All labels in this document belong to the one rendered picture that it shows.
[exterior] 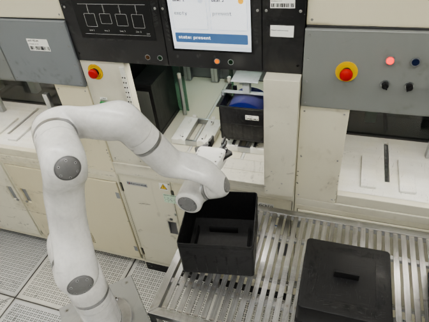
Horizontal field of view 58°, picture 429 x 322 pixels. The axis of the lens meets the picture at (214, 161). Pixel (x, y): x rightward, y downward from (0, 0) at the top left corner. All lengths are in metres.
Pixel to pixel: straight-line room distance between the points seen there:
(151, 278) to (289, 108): 1.52
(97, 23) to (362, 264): 1.27
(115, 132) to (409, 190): 1.21
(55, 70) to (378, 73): 1.24
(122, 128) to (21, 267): 2.06
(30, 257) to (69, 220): 1.87
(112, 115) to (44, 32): 0.82
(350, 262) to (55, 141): 1.04
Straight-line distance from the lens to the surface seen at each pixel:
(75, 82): 1.75
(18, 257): 2.97
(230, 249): 1.40
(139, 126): 0.97
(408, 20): 1.30
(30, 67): 1.86
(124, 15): 1.48
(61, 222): 1.07
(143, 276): 2.53
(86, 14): 1.57
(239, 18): 1.32
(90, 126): 0.98
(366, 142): 1.96
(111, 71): 1.63
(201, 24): 1.37
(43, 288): 2.72
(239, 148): 1.85
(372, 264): 1.48
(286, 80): 1.32
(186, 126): 2.02
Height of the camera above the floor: 2.02
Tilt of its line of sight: 39 degrees down
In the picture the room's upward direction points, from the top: 6 degrees counter-clockwise
